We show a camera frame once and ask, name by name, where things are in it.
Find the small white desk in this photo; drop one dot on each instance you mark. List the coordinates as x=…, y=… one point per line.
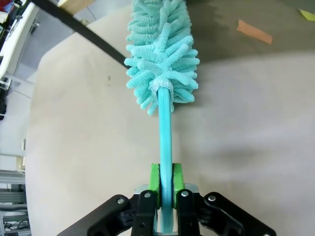
x=14, y=44

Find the orange paper scrap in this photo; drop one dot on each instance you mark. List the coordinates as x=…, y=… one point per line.
x=254, y=32

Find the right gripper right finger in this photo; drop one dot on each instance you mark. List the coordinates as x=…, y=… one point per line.
x=187, y=211

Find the aluminium profile frame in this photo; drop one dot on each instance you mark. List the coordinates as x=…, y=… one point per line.
x=12, y=194

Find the teal microfibre duster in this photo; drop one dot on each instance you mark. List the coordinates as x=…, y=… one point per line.
x=165, y=123

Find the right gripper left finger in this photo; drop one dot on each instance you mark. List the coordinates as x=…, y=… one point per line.
x=145, y=211

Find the yellow paper scrap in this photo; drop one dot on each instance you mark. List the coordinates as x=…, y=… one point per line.
x=308, y=14

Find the two-tier wooden black-framed shelf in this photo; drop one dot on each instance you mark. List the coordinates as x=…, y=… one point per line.
x=93, y=40

